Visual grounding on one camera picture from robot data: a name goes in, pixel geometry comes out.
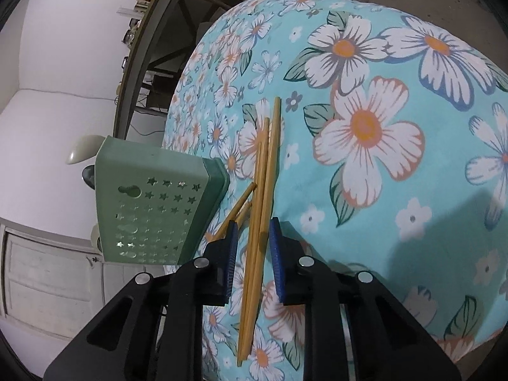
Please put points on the white panelled door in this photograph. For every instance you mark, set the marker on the white panelled door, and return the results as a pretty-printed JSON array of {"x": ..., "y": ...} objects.
[{"x": 47, "y": 278}]

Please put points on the floral turquoise blanket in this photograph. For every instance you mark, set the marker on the floral turquoise blanket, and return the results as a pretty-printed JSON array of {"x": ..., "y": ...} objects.
[{"x": 377, "y": 206}]

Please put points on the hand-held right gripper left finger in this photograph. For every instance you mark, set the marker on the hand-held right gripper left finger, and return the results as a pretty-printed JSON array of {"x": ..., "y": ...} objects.
[{"x": 232, "y": 258}]

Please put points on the wooden chopstick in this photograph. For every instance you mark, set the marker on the wooden chopstick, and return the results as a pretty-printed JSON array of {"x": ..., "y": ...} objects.
[
  {"x": 242, "y": 200},
  {"x": 274, "y": 147},
  {"x": 260, "y": 174}
]

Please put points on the cream round soup ladle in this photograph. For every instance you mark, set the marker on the cream round soup ladle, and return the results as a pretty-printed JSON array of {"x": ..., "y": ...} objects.
[{"x": 95, "y": 238}]

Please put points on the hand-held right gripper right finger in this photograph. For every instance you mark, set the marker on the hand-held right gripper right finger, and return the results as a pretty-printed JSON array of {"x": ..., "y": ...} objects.
[{"x": 276, "y": 262}]

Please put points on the white plastic rice paddle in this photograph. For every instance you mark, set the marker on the white plastic rice paddle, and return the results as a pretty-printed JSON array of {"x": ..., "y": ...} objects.
[{"x": 81, "y": 149}]

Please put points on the large metal spoon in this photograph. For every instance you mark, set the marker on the large metal spoon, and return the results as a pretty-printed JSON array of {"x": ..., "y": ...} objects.
[{"x": 88, "y": 176}]

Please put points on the green plastic utensil holder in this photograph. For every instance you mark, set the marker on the green plastic utensil holder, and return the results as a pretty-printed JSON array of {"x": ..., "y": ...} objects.
[{"x": 158, "y": 174}]

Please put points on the grey metal table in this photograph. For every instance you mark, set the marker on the grey metal table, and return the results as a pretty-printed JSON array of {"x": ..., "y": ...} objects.
[{"x": 137, "y": 67}]

